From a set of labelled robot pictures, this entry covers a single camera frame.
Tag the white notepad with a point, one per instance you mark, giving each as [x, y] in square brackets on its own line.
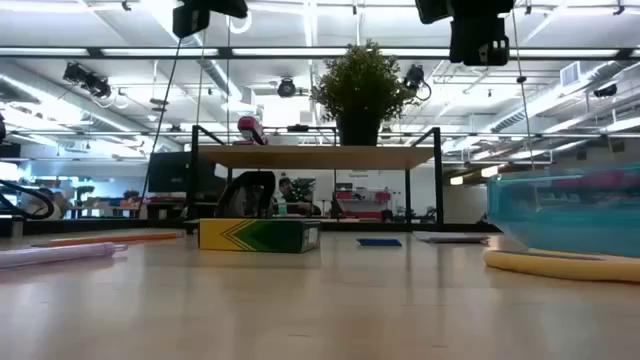
[450, 238]

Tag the dark blue eraser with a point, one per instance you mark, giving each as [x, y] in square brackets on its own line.
[379, 242]

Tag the green yellow crayon box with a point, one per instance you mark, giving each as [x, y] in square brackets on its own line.
[260, 235]

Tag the green potted plant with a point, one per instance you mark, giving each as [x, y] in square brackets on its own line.
[360, 85]

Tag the orange pencil red cap eraser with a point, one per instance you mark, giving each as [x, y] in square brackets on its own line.
[110, 238]

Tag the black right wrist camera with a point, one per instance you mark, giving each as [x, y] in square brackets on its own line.
[470, 40]

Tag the pale marker pen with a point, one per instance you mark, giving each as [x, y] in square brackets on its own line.
[55, 254]

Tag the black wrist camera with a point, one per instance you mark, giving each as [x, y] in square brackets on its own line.
[470, 40]
[190, 20]

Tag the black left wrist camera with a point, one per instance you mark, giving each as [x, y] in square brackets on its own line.
[190, 20]

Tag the wooden shelf black legs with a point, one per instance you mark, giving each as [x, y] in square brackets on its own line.
[320, 157]

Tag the white ceiling vent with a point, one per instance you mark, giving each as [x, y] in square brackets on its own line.
[570, 74]

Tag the black ceiling spotlight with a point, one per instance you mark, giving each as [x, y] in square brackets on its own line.
[90, 81]
[605, 90]
[414, 77]
[286, 88]

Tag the red stapler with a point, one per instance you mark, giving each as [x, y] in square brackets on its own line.
[250, 127]

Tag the blue translucent pencil box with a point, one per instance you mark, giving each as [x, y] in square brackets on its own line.
[565, 220]

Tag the red storage cart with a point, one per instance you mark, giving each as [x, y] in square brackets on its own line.
[362, 206]

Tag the person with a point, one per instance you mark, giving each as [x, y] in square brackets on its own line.
[292, 197]
[42, 205]

